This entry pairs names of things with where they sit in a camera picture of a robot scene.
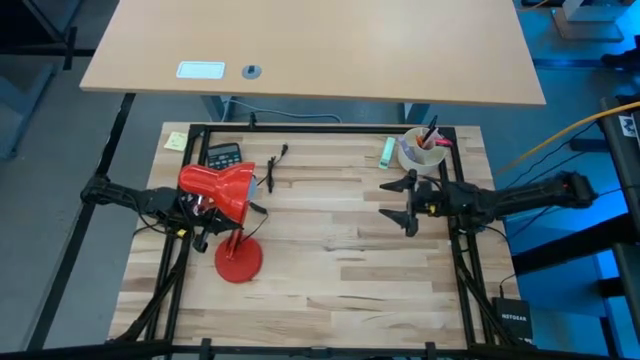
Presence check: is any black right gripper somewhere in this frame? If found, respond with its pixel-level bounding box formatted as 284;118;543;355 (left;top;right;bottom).
377;168;452;239

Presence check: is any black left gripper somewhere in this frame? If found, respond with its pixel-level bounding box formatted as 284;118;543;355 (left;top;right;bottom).
167;192;270;255

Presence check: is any red desk lamp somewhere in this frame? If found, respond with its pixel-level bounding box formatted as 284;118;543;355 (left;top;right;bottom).
178;162;265;285

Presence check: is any mint green highlighter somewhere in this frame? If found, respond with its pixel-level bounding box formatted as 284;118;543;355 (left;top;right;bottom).
378;136;398;171

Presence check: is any white pen cup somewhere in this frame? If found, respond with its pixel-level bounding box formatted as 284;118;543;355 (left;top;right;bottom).
397;126;450;176

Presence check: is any purple marker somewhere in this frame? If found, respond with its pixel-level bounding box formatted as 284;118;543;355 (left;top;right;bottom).
398;133;416;161

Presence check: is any black calculator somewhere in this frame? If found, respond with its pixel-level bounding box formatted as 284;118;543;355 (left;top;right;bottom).
205;142;244;172

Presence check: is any yellow sticky note pad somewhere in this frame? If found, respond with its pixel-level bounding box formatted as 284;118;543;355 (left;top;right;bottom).
163;131;189;153

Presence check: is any white rectangular desk plate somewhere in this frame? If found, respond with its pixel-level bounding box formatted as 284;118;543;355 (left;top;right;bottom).
175;60;227;81

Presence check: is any black diagonal floor strut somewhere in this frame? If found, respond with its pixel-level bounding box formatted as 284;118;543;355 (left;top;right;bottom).
27;92;137;351

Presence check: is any beige wooden desk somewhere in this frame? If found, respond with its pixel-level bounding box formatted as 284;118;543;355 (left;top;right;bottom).
79;0;547;108

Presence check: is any black floor beam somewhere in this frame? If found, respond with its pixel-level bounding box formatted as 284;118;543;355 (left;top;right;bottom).
512;212;640;277

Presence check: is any person's shoe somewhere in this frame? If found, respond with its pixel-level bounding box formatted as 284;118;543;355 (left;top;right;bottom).
601;47;640;70

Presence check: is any black lamp power cord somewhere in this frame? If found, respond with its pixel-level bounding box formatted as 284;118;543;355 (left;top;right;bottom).
248;143;290;247

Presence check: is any black metal table frame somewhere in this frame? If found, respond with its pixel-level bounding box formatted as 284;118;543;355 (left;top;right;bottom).
104;113;539;360

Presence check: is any gray cable under desk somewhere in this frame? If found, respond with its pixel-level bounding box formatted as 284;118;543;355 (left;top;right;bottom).
227;98;344;124

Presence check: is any thin black floor cable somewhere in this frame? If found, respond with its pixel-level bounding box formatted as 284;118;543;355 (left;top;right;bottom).
504;119;601;194

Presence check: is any black Netgear network switch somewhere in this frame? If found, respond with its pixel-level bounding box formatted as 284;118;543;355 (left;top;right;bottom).
491;297;535;345

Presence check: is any yellow cable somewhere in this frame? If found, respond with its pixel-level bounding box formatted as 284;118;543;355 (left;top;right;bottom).
494;99;640;175

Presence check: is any gray pedestal base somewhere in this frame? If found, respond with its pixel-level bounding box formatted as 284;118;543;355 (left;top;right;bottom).
549;0;626;42

